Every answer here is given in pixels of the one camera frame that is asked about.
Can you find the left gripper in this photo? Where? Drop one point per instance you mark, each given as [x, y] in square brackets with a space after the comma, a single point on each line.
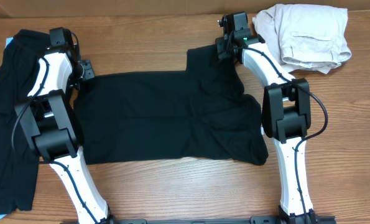
[89, 70]

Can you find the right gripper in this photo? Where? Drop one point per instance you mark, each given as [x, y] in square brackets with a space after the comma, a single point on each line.
[220, 45]

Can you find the black t-shirt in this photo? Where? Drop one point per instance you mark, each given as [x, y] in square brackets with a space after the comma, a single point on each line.
[202, 111]

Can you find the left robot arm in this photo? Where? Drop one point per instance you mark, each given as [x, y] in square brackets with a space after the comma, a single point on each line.
[52, 130]

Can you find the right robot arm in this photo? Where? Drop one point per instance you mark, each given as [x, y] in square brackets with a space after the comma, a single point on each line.
[286, 114]

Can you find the folded beige shorts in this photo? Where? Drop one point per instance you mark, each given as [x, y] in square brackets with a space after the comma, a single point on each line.
[305, 36]

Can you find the light blue cloth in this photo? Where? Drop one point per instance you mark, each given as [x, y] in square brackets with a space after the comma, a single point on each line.
[8, 41]

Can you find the black garment pile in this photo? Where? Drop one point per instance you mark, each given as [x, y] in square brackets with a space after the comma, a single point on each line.
[18, 168]

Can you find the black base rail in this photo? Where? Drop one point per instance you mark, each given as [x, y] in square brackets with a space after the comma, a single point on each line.
[252, 220]

